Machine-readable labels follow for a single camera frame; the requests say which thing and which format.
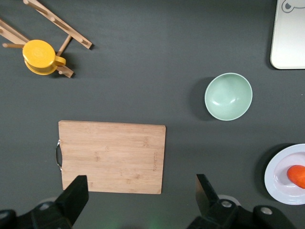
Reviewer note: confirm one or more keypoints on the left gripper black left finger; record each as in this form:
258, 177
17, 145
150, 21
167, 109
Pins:
71, 205

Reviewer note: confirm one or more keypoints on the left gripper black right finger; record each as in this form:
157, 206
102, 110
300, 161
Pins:
209, 210

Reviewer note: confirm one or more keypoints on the pale lavender plate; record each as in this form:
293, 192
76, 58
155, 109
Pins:
276, 177

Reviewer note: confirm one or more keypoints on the orange fruit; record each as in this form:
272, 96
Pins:
297, 176

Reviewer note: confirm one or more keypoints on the bamboo cutting board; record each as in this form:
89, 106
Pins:
107, 155

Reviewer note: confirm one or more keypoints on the mint green bowl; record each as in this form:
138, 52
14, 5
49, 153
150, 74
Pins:
228, 96

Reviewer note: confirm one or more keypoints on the yellow cup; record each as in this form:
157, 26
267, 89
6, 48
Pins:
38, 54

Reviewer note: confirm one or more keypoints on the wooden peg drying rack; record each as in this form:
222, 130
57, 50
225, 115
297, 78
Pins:
60, 25

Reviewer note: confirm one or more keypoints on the cream bear print tray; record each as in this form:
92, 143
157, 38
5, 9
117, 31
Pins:
290, 35

